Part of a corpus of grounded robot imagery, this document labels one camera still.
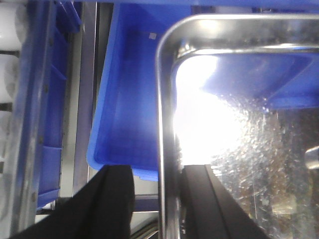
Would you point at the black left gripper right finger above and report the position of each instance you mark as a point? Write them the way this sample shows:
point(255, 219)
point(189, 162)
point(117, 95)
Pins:
point(208, 211)

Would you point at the small shiny silver tray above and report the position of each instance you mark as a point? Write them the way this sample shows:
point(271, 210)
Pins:
point(240, 94)

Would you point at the blue bin lower middle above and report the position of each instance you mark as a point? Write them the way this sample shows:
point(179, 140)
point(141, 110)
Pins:
point(124, 130)

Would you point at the blue bin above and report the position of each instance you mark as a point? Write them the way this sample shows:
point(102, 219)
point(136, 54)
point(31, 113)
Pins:
point(124, 130)
point(67, 22)

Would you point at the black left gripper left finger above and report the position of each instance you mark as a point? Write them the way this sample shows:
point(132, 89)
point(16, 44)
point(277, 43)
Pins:
point(102, 209)

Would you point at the blue bin lower left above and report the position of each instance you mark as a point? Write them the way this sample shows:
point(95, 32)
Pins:
point(67, 22)

